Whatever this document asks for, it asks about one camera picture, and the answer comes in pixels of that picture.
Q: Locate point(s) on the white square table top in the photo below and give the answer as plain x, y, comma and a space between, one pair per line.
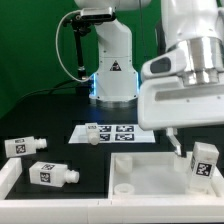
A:
148, 175

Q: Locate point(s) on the white U-shaped fence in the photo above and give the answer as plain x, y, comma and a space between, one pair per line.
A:
200, 208

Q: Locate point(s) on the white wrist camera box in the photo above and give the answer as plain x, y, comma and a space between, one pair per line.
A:
165, 65

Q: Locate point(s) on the white sheet with markers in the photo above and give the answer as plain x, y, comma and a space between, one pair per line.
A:
116, 133

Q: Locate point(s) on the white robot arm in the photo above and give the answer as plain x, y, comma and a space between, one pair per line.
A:
194, 26

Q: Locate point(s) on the silver camera on stand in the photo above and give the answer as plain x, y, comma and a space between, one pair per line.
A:
96, 13

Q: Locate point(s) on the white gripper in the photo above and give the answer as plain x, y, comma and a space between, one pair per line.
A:
167, 103

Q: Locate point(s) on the black camera stand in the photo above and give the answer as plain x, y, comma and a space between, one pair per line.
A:
80, 29

